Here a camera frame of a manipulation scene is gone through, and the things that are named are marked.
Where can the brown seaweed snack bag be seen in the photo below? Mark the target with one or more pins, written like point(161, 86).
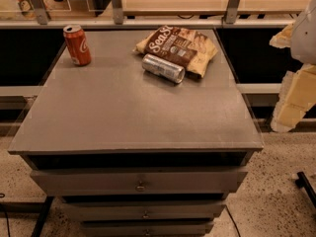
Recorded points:
point(188, 48)

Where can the bottom grey drawer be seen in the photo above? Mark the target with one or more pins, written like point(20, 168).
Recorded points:
point(146, 228)

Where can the black floor bar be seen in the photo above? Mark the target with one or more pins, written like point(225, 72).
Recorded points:
point(42, 217)
point(303, 183)

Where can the middle grey drawer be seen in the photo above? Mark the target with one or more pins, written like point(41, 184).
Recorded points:
point(97, 211)

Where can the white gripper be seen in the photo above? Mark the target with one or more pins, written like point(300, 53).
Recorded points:
point(304, 39)

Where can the red coca-cola can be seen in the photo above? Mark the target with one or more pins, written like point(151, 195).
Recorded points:
point(76, 43)

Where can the grey drawer cabinet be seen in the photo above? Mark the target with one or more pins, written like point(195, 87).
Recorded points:
point(113, 115)

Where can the grey drawer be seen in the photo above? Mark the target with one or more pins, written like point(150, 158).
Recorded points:
point(146, 228)
point(97, 211)
point(101, 182)

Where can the black floor bar left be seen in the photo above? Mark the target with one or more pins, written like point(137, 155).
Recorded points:
point(42, 217)

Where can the black floor bar right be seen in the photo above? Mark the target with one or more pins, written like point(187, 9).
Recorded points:
point(303, 183)

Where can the silver redbull can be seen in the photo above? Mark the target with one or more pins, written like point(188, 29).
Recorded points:
point(163, 68)

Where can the top grey drawer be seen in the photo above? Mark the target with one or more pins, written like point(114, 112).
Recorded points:
point(101, 182)

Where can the metal railing frame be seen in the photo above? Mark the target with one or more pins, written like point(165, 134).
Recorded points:
point(49, 14)

